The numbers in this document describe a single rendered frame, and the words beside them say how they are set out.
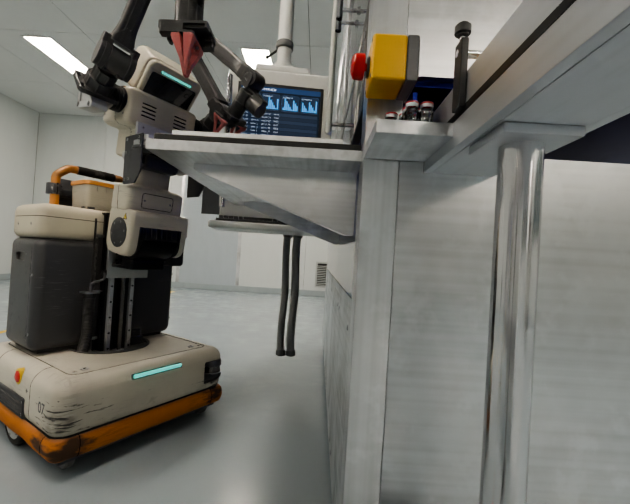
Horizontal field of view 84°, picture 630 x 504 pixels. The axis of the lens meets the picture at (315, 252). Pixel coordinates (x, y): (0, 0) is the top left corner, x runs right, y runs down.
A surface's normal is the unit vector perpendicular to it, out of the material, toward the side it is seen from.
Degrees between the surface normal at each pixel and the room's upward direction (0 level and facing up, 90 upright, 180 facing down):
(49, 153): 90
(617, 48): 180
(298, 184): 90
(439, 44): 90
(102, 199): 92
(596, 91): 180
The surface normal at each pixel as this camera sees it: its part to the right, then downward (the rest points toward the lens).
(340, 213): -0.01, -0.02
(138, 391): 0.84, 0.04
